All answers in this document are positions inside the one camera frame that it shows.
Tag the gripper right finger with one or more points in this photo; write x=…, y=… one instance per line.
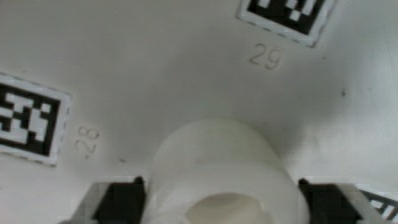
x=346, y=205

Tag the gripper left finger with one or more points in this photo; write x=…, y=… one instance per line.
x=113, y=204

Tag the white round table top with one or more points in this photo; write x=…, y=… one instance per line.
x=223, y=94

